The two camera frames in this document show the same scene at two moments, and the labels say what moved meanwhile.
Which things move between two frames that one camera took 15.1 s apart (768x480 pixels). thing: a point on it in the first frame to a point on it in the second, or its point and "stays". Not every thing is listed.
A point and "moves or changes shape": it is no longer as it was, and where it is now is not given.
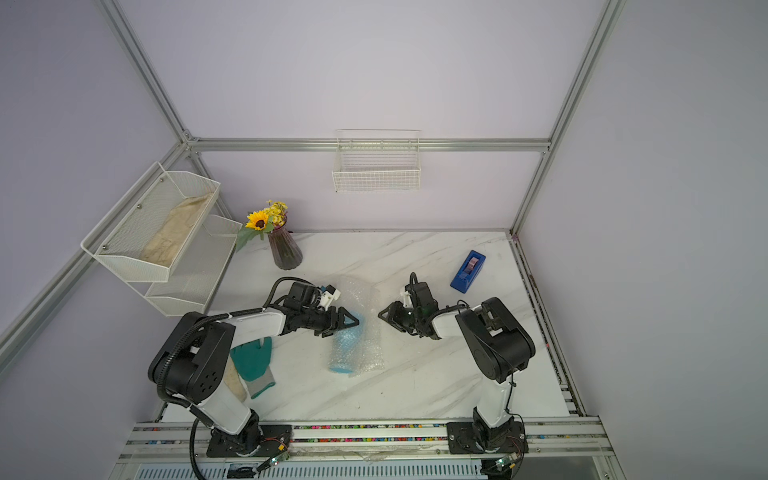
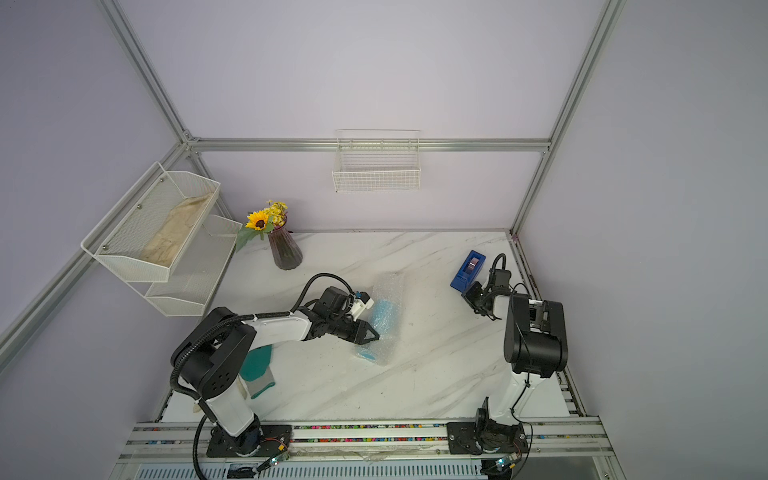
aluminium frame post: x=615 y=11 stays
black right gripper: x=394 y=316 to x=469 y=297
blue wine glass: x=346 y=347 to x=383 y=322
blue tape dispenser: x=468 y=272 stays
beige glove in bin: x=164 y=245 stays
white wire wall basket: x=370 y=160 stays
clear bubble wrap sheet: x=359 y=349 moves or changes shape
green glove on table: x=252 y=361 stays
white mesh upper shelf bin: x=144 y=235 stays
